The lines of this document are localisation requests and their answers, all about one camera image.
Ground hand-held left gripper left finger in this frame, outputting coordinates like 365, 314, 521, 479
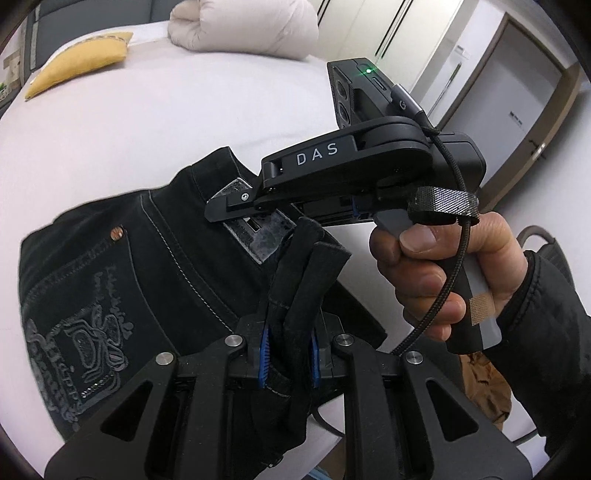
44, 316, 278, 480

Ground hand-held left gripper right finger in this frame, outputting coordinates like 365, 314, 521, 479
309, 318, 549, 480

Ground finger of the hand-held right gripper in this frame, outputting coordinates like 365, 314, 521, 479
204, 185, 278, 224

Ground black denim pants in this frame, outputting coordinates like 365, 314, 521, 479
18, 147, 389, 480

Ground person's right forearm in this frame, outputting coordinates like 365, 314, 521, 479
480, 240, 591, 457

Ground person's right hand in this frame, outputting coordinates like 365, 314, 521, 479
369, 212, 529, 342

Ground bed with white sheet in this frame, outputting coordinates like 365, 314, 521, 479
0, 18, 462, 480

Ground cream wardrobe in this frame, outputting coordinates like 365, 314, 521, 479
314, 0, 509, 125

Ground white door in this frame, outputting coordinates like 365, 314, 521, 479
480, 21, 583, 217

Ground brown paper bag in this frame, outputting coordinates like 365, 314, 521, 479
459, 353, 513, 428

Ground rolled white duvet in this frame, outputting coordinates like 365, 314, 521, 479
167, 0, 320, 61

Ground yellow pillow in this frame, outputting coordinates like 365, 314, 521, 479
24, 31, 134, 101

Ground grey padded headboard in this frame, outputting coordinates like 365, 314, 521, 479
25, 0, 154, 70

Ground black velcro strap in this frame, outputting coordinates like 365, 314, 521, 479
407, 186, 481, 228

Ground black braided cable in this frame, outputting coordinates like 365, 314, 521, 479
390, 85, 478, 357

